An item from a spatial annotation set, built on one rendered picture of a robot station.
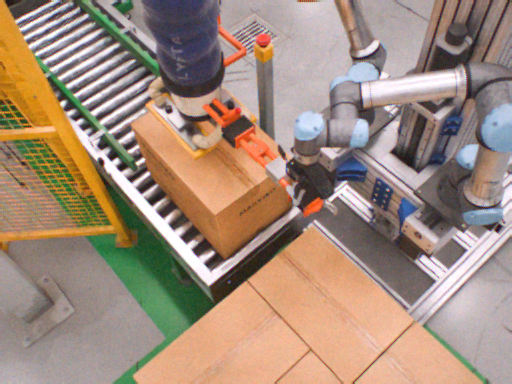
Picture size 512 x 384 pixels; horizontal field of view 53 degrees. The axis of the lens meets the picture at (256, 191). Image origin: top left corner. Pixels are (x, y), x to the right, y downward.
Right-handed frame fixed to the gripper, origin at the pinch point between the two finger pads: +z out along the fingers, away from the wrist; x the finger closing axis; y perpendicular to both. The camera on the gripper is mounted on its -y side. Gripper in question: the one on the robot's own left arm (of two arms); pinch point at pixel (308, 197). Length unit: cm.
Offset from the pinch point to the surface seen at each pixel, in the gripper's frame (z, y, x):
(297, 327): 71, -14, 14
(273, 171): -1.3, 13.9, 2.8
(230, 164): 30, 45, 0
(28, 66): -12, 98, 45
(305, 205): -2.1, -2.6, 3.7
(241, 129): -1.4, 34.3, 0.2
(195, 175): 30, 49, 14
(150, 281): 125, 69, 47
